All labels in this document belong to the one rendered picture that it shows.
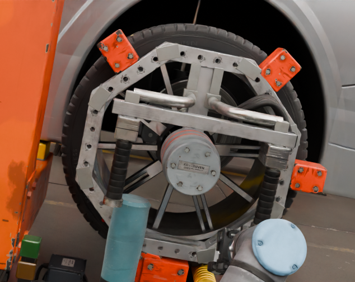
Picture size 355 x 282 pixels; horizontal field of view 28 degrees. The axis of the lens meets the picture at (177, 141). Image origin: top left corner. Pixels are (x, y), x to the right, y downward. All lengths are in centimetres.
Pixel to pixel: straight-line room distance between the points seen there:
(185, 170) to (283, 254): 56
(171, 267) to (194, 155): 35
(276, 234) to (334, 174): 115
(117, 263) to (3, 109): 45
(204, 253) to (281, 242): 73
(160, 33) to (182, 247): 55
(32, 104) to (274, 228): 72
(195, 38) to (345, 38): 58
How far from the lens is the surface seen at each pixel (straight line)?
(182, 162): 163
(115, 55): 174
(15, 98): 164
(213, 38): 183
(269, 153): 157
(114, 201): 156
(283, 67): 178
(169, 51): 174
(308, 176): 184
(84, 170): 178
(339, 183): 228
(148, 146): 187
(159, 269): 184
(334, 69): 222
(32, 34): 162
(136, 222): 168
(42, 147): 219
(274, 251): 113
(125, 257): 170
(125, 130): 153
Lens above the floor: 117
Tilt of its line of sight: 9 degrees down
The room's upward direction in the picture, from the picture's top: 12 degrees clockwise
